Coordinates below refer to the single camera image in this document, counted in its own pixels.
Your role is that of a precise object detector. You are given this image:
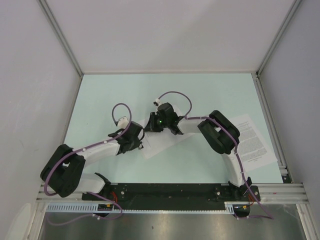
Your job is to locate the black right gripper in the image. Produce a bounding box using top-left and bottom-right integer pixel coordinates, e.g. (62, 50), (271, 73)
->
(143, 112), (170, 133)

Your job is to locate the sparse text paper sheet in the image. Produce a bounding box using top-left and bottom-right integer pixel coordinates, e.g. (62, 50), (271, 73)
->
(139, 105), (199, 158)

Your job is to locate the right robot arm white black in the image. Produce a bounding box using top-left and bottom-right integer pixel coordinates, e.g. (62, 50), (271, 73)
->
(144, 102), (252, 201)

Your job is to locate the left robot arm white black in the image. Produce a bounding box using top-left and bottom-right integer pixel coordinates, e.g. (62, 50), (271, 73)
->
(40, 121), (144, 200)

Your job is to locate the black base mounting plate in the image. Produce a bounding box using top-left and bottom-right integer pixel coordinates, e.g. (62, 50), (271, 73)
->
(98, 183), (250, 212)

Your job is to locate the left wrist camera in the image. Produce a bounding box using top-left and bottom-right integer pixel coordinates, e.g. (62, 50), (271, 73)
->
(117, 116), (130, 129)

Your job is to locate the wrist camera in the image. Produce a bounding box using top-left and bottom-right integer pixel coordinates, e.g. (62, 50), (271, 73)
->
(117, 116), (130, 129)
(153, 98), (163, 107)

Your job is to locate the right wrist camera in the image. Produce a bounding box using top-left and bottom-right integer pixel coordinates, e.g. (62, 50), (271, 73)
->
(153, 98), (163, 107)

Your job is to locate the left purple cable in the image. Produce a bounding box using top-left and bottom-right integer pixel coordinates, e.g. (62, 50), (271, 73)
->
(43, 102), (125, 226)

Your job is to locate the purple cable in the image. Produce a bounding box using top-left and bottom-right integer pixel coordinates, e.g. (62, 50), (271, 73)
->
(157, 91), (275, 221)
(43, 102), (125, 226)

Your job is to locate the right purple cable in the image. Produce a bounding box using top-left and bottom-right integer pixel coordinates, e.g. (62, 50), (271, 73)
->
(157, 91), (275, 221)

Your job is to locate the grey slotted cable duct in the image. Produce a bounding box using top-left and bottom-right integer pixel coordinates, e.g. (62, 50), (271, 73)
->
(46, 203), (234, 215)

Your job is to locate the left aluminium corner post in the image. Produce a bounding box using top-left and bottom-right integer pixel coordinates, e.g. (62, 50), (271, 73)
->
(37, 0), (84, 79)

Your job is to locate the aluminium corner post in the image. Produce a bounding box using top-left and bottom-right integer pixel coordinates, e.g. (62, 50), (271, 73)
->
(37, 0), (84, 79)
(255, 0), (304, 77)

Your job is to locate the aluminium front frame rail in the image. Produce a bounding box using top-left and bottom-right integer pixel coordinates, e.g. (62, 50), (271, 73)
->
(36, 182), (307, 204)

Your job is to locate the right aluminium corner post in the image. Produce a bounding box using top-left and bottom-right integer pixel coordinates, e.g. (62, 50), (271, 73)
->
(255, 0), (304, 77)

